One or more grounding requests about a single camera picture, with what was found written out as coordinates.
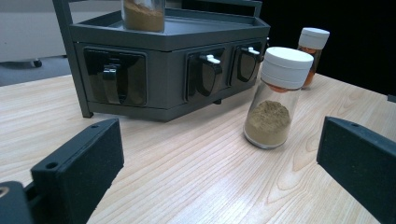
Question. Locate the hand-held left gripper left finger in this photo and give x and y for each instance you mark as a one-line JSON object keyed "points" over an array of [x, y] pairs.
{"points": [[77, 165]]}

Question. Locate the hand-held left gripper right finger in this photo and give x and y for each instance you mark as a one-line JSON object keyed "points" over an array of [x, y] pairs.
{"points": [[361, 165]]}

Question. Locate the spice jar with olive powder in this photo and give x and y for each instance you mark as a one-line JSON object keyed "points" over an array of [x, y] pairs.
{"points": [[271, 124]]}

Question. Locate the spice jar with orange powder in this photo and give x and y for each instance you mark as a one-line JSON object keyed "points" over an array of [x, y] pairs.
{"points": [[313, 39]]}

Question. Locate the dark grey spice rack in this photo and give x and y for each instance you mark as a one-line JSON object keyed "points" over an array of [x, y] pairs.
{"points": [[174, 40]]}

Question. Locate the spice jar with brown powder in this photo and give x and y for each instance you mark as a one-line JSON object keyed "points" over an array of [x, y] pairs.
{"points": [[143, 18]]}

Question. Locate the black chair caster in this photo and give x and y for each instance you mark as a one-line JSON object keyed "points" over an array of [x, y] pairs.
{"points": [[37, 63]]}

